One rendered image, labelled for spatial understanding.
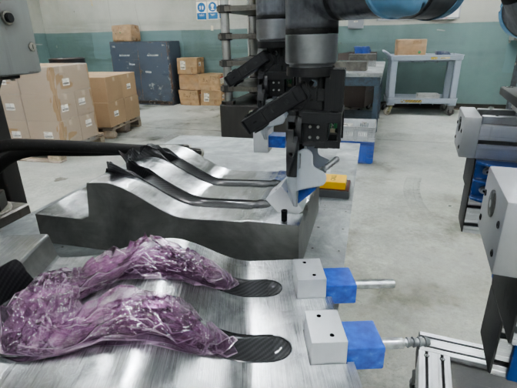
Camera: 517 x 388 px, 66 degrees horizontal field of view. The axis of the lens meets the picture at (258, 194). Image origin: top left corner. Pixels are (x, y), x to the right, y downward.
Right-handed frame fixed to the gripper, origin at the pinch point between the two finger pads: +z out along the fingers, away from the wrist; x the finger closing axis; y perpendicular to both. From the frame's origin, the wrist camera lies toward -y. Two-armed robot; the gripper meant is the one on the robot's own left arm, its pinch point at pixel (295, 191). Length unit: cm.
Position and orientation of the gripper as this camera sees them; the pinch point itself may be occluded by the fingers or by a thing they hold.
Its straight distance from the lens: 66.6
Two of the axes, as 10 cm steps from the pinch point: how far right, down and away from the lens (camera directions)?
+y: 9.7, 0.8, -2.5
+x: 2.6, -3.6, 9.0
